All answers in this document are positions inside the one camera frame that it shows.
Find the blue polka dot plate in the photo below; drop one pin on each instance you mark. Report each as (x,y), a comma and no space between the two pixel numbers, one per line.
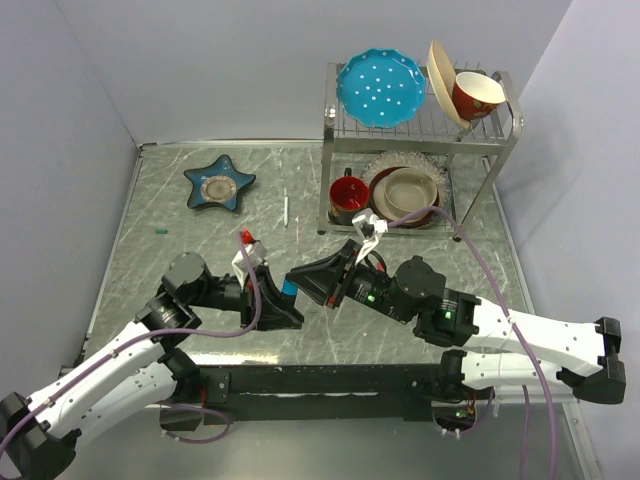
(381,88)

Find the black base bar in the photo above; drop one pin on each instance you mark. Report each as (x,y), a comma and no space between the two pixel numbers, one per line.
(325,392)

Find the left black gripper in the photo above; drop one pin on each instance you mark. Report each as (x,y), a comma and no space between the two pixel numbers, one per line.
(281,311)

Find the blue star shaped dish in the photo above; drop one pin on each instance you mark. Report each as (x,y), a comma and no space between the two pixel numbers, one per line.
(219,184)

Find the red rimmed plate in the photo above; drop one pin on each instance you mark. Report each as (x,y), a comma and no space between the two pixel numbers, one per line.
(375,186)

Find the blue pen cap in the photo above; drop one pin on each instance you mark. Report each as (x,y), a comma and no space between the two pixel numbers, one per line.
(289,289)

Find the red bowl white inside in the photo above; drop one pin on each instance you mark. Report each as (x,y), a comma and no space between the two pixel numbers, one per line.
(475,95)

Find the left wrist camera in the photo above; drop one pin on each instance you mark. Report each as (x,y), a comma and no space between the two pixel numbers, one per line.
(253,254)

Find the beige bowl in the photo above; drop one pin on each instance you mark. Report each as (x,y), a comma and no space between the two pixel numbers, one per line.
(405,191)

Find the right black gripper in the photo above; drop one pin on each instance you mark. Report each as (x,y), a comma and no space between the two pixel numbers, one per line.
(326,280)

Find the cream plate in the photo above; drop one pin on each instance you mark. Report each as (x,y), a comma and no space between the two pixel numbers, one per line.
(442,78)

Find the red and black mug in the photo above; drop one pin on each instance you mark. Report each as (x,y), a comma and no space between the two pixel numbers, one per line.
(348,195)

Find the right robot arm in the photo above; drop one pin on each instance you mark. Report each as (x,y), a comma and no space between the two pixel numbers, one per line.
(485,346)

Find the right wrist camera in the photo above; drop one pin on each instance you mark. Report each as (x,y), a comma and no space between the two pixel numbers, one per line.
(370,228)

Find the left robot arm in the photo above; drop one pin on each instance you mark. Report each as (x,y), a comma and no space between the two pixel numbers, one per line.
(142,365)

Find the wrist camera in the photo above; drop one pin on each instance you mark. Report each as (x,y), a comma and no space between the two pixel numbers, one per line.
(370,228)
(253,254)

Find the metal dish rack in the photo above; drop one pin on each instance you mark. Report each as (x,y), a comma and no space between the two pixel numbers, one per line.
(472,157)

